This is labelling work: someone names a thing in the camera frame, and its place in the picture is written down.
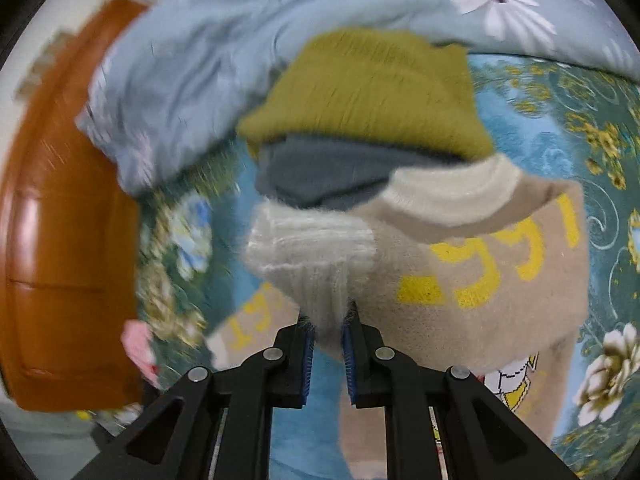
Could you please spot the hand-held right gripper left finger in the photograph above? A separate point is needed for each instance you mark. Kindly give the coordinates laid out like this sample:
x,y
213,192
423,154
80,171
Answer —
x,y
306,365

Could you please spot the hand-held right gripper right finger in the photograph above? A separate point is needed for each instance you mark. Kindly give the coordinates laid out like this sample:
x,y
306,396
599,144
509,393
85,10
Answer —
x,y
350,365

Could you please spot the beige fuzzy sweater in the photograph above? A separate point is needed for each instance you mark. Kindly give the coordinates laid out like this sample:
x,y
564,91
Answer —
x,y
475,320

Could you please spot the small pink cloth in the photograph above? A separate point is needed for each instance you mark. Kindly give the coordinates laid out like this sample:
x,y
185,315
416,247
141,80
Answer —
x,y
137,342

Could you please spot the grey garment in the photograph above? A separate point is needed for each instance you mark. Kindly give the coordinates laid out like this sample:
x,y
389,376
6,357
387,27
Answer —
x,y
320,175

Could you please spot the olive green knit sweater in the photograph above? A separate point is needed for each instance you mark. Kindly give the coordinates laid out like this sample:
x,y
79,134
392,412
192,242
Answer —
x,y
375,95

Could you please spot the orange wooden headboard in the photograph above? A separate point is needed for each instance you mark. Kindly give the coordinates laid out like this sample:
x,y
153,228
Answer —
x,y
65,210

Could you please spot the light blue floral quilt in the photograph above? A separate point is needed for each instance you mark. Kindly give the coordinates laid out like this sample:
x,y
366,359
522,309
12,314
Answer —
x,y
200,60

